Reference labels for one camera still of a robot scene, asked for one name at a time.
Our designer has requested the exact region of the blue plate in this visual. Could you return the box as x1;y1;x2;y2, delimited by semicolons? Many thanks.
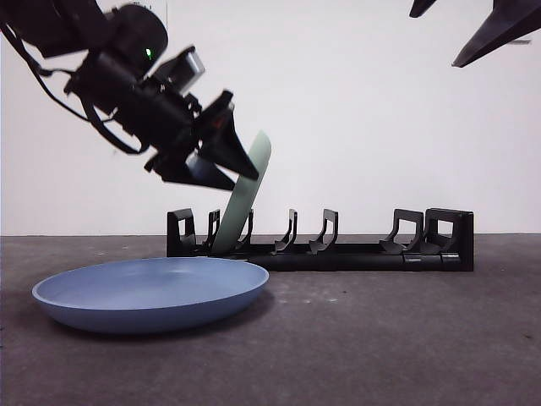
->
31;256;271;336

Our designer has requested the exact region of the green plate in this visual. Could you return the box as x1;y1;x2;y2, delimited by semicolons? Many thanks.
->
210;129;273;255

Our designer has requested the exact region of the black plate rack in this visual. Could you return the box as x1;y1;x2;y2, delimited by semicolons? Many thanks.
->
167;207;475;272

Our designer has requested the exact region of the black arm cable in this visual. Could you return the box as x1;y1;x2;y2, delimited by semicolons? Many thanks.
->
0;23;151;156

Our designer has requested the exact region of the pale grey camera box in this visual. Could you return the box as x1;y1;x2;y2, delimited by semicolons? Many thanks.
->
166;47;207;96

